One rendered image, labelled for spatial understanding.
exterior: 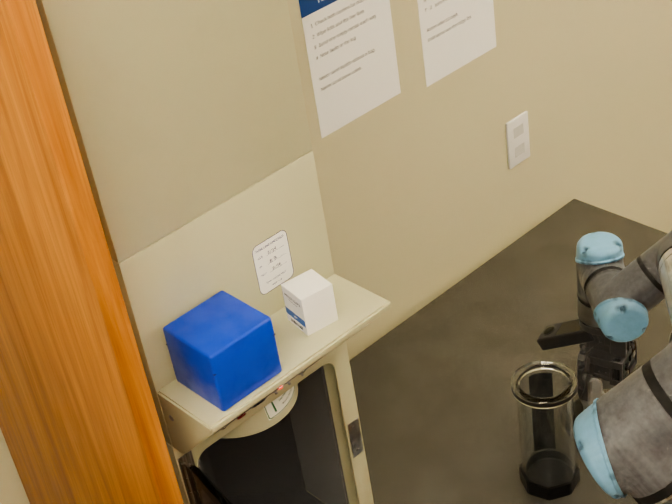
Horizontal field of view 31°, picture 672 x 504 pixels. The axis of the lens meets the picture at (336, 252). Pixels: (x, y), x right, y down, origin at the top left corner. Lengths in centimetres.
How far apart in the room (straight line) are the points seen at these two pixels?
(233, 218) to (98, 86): 29
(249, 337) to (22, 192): 33
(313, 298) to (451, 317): 98
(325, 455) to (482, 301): 73
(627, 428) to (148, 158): 67
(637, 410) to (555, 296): 106
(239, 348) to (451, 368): 98
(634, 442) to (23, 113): 82
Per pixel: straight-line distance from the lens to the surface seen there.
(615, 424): 157
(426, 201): 254
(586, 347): 214
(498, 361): 244
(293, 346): 162
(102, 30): 139
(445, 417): 233
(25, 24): 123
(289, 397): 182
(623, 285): 193
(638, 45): 301
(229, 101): 152
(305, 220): 167
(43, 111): 126
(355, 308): 167
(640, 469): 158
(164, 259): 153
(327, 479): 204
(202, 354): 150
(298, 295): 161
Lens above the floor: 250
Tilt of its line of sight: 34 degrees down
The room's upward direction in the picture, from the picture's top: 10 degrees counter-clockwise
